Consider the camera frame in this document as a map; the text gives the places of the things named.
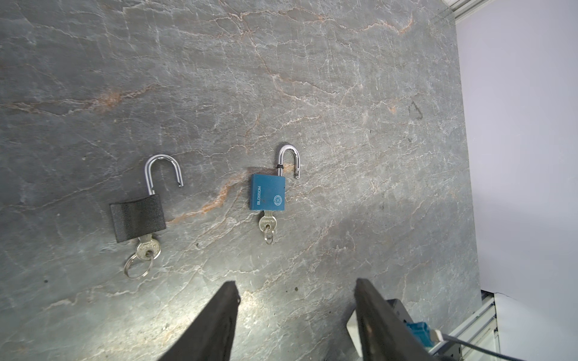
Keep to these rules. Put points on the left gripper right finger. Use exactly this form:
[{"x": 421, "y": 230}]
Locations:
[{"x": 383, "y": 335}]

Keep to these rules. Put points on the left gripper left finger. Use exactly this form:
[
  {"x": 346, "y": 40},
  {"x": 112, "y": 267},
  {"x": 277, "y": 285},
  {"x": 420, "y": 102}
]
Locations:
[{"x": 211, "y": 335}]

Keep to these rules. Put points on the key with ring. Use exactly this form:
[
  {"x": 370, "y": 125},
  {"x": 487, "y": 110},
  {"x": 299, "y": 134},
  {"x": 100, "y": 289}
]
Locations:
[{"x": 147, "y": 251}]

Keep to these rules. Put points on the small key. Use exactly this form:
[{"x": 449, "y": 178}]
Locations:
[{"x": 267, "y": 224}]

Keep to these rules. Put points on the silver padlock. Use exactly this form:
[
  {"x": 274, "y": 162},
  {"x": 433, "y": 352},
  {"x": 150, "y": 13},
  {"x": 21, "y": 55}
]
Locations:
[{"x": 139, "y": 217}]

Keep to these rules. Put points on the blue padlock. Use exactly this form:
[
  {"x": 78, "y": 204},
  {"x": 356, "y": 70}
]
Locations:
[{"x": 267, "y": 192}]

